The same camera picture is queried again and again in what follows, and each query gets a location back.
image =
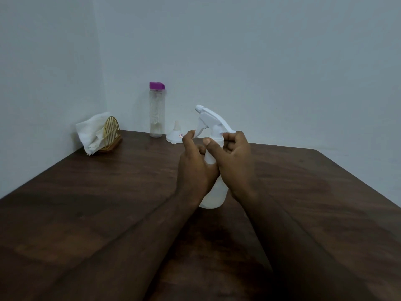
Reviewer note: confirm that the person's left thumb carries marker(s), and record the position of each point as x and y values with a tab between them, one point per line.
201	149

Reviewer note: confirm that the translucent plastic spray bottle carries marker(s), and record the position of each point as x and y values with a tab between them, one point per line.
214	197

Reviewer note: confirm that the person's right forearm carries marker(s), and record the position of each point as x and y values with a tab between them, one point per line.
300	247

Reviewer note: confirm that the person's left forearm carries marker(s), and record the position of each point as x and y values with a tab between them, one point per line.
131	247

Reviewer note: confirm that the person's left hand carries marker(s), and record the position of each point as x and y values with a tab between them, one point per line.
194	172

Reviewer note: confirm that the white trigger sprayer head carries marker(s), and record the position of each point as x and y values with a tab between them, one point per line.
213	119

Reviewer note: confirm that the white paper napkins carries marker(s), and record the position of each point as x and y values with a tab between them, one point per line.
90	131

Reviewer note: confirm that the small white funnel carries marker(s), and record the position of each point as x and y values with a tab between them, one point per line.
174	136

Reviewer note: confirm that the person's right thumb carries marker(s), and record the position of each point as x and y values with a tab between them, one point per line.
212	152

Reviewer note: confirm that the person's right hand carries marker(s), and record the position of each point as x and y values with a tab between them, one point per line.
238	169

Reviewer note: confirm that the clear bottle with purple cap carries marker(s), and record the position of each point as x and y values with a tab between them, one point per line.
156	112

